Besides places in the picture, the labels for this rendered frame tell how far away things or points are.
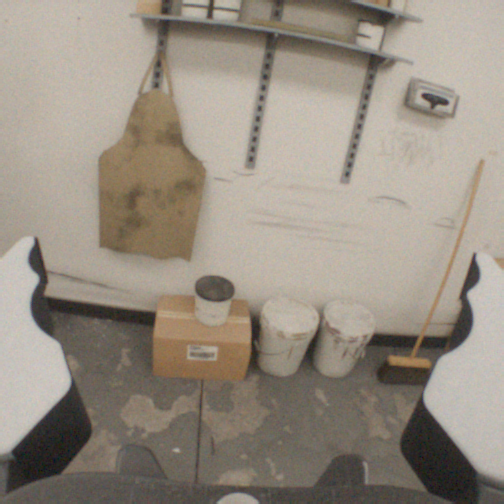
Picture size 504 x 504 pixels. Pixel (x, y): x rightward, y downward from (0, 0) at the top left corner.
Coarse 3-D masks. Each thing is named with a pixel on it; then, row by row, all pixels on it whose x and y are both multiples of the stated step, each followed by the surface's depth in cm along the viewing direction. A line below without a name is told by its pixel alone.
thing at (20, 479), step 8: (0, 464) 5; (8, 464) 5; (16, 464) 5; (0, 472) 5; (8, 472) 5; (16, 472) 5; (0, 480) 5; (8, 480) 5; (16, 480) 5; (24, 480) 5; (0, 488) 4; (8, 488) 5; (16, 488) 5; (0, 496) 4
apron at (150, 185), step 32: (160, 96) 173; (128, 128) 180; (160, 128) 180; (128, 160) 187; (160, 160) 187; (192, 160) 190; (128, 192) 195; (160, 192) 194; (192, 192) 198; (128, 224) 203; (160, 224) 203; (192, 224) 205; (160, 256) 212
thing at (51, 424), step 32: (32, 256) 10; (0, 288) 9; (32, 288) 9; (0, 320) 8; (32, 320) 8; (0, 352) 7; (32, 352) 7; (0, 384) 6; (32, 384) 6; (64, 384) 6; (0, 416) 6; (32, 416) 6; (64, 416) 6; (0, 448) 5; (32, 448) 6; (64, 448) 6; (32, 480) 6
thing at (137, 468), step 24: (120, 456) 5; (144, 456) 5; (336, 456) 5; (360, 456) 5; (48, 480) 4; (72, 480) 4; (96, 480) 5; (120, 480) 5; (144, 480) 5; (168, 480) 5; (336, 480) 5; (360, 480) 5
